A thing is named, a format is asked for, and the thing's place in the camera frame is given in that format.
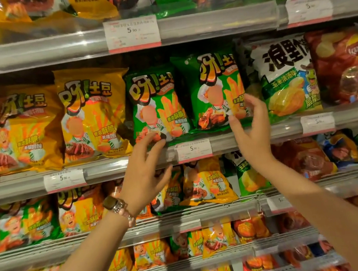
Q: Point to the person's left hand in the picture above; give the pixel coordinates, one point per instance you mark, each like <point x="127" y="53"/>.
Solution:
<point x="142" y="181"/>

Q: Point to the person's right hand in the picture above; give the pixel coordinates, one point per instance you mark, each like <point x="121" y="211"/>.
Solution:
<point x="256" y="140"/>

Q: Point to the red Lay's chip bag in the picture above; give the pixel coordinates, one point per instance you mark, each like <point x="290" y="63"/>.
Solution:
<point x="304" y="160"/>
<point x="347" y="65"/>

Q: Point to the person's left forearm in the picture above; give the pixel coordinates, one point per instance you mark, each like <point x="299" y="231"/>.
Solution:
<point x="85" y="270"/>

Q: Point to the person's right forearm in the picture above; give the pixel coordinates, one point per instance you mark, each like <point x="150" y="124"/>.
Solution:
<point x="323" y="206"/>

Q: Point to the black smart watch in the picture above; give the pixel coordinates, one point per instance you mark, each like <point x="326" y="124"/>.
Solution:
<point x="110" y="202"/>

